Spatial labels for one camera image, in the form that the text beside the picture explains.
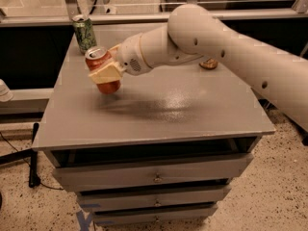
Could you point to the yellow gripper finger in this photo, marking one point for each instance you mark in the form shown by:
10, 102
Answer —
107, 73
113, 50

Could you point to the green soda can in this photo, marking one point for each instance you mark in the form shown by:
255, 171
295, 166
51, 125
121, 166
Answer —
84, 32

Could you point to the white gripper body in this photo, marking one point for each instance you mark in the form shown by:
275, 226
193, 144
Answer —
131, 56

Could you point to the red Coca-Cola can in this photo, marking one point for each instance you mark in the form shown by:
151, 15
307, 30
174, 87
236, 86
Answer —
98, 56

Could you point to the metal railing frame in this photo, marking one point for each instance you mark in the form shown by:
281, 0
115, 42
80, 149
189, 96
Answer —
60, 12

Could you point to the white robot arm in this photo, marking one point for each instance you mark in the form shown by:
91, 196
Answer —
192, 32

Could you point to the blue tape on floor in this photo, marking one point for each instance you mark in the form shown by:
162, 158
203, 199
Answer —
86, 222

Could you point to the black stand leg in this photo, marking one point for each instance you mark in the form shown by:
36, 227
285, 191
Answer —
28, 156

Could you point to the bottom grey drawer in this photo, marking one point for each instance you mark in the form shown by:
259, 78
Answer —
155, 214

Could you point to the grey drawer cabinet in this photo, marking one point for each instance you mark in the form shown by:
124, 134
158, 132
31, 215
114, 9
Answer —
177, 112

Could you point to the gold LaCroix can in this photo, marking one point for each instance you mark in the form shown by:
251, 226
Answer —
210, 64

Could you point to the grey drawer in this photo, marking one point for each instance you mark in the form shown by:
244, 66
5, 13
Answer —
155, 214
94, 178
160, 198

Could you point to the middle grey drawer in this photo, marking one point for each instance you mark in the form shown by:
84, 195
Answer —
160, 198

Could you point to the white bottle at left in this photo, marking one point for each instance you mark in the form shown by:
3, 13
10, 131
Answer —
5, 93

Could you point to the top grey drawer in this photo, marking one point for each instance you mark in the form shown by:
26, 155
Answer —
94, 178

